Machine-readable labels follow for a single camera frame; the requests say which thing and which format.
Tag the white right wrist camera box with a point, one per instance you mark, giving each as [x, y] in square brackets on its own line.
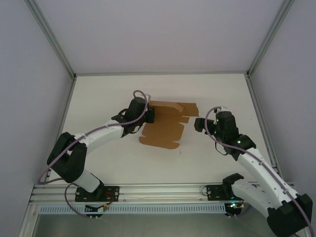
[223, 108]

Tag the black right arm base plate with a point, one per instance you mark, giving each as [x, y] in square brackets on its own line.
[214, 192]

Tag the aluminium mounting rail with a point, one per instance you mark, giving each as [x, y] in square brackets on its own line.
[160, 192]

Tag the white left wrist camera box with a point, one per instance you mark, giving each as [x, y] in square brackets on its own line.
[148, 98]

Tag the aluminium frame post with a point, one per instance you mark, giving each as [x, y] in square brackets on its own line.
[269, 37]
[49, 37]

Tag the brown cardboard box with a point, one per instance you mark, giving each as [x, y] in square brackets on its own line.
[165, 133]

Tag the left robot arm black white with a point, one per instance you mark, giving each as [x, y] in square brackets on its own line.
[98, 138]

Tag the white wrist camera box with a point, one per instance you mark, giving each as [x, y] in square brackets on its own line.
[148, 98]
[223, 108]

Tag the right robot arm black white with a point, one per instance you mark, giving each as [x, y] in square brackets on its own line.
[259, 177]

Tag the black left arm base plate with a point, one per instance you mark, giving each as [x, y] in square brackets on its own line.
[111, 193]

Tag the aluminium table edge rail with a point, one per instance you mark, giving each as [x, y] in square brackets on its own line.
[256, 106]
[160, 73]
[65, 111]

